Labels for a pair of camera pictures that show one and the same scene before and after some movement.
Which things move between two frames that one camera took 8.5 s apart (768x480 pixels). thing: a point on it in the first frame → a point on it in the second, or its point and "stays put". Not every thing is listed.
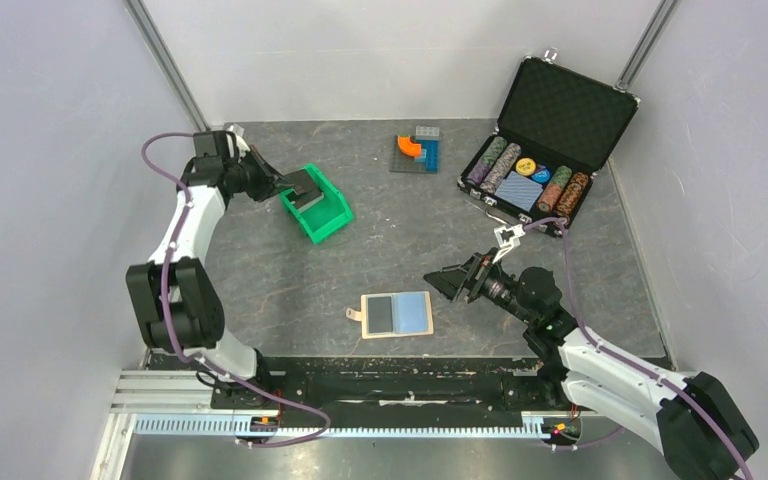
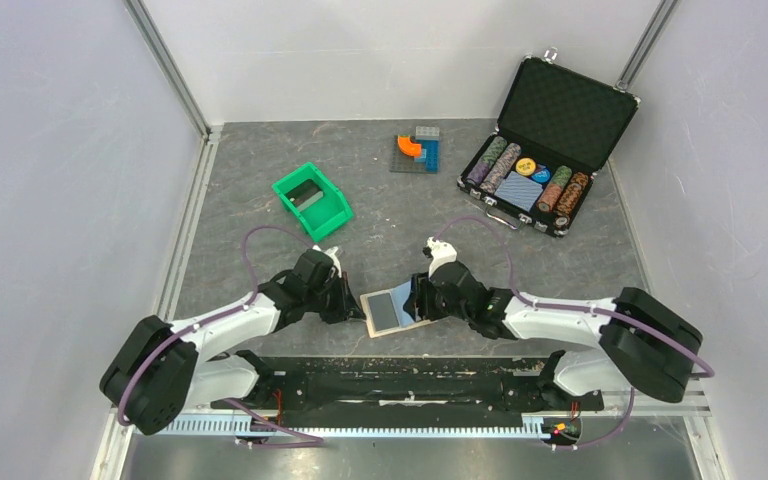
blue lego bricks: [430, 154] stays put
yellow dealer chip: [525, 166] stays put
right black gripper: [450, 280] → [419, 303]
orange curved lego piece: [407, 147] stays put
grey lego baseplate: [403, 163] stays put
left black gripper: [270, 179] → [347, 305]
